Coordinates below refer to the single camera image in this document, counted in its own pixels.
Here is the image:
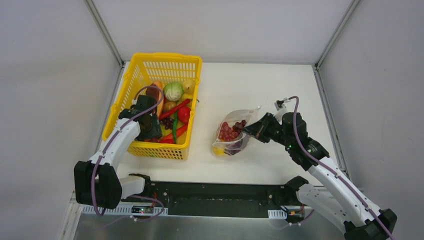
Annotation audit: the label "clear zip top bag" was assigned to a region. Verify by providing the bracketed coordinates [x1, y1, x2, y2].
[212, 106, 261, 157]

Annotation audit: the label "light red grapes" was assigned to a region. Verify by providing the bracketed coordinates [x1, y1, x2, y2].
[217, 120, 247, 142]

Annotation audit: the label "dark purple grapes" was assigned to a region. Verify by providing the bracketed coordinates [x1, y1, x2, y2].
[224, 138, 249, 156]

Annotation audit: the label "yellow lemon fruit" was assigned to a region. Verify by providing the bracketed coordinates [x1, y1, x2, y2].
[212, 147, 226, 157]

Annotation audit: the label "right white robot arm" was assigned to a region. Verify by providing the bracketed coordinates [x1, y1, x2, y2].
[242, 112, 397, 240]

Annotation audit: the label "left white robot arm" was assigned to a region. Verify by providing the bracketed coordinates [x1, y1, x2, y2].
[73, 95, 163, 211]

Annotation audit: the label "green chili pepper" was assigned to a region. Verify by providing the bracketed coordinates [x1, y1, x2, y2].
[172, 111, 179, 144]

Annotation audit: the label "brown potato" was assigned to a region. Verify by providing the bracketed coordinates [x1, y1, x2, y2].
[162, 101, 177, 113]

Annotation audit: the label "red chili pepper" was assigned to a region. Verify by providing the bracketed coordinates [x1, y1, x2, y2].
[158, 98, 191, 121]

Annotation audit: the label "red apple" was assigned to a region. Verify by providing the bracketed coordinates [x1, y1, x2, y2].
[177, 106, 191, 125]

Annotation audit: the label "papaya slice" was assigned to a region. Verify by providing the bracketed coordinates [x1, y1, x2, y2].
[145, 80, 165, 117]

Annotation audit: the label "green cabbage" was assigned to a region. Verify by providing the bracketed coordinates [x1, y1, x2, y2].
[163, 82, 184, 102]

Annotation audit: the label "yellow pear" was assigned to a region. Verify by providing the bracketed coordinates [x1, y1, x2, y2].
[181, 79, 196, 101]

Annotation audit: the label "yellow plastic basket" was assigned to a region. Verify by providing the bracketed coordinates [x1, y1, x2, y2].
[102, 52, 203, 160]

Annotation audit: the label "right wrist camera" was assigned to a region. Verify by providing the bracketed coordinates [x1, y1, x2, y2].
[274, 98, 290, 119]

